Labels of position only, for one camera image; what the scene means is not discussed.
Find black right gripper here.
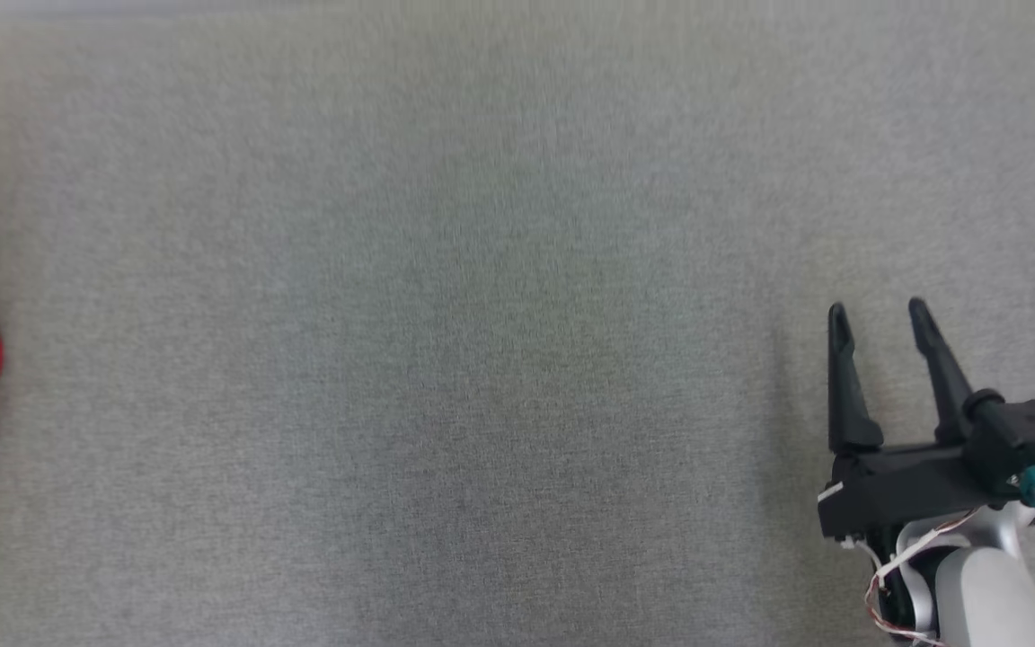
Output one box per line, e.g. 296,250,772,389
818,297,1035,545

